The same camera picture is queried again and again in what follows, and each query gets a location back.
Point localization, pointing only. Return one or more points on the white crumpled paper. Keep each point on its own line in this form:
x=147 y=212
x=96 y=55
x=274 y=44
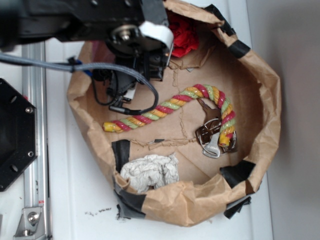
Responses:
x=152 y=171

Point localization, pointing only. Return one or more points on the white tray board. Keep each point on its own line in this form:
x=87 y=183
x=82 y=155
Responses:
x=83 y=205

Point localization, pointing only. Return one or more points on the red crumpled tissue paper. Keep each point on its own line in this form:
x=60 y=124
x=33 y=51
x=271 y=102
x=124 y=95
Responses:
x=185 y=37

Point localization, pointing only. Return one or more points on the metal corner bracket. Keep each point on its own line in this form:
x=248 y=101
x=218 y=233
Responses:
x=31 y=224

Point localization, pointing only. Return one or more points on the aluminium rail profile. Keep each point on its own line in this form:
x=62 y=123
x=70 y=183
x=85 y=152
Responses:
x=36 y=176

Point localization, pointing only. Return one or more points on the brown paper bag bin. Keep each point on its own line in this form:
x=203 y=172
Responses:
x=206 y=185

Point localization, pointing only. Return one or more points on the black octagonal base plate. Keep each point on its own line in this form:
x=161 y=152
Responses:
x=17 y=134

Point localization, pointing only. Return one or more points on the multicoloured twisted rope toy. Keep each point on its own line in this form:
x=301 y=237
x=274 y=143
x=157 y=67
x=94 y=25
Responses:
x=228 y=117

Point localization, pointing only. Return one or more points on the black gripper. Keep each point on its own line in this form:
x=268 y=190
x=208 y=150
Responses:
x=115 y=85

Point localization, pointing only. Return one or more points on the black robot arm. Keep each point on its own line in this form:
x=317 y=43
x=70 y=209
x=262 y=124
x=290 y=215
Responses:
x=136 y=31

